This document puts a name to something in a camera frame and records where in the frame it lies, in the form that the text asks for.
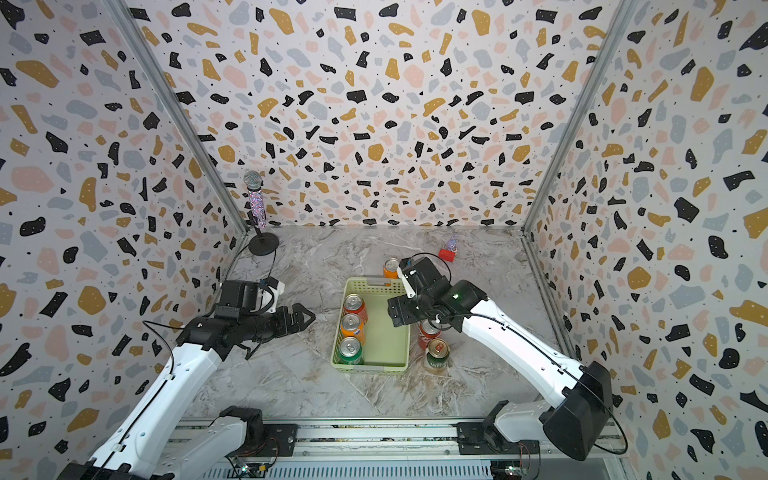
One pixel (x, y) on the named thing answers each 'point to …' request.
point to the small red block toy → (450, 253)
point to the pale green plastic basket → (387, 347)
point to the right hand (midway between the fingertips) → (401, 307)
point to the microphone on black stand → (262, 244)
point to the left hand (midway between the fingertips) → (304, 319)
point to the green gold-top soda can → (438, 351)
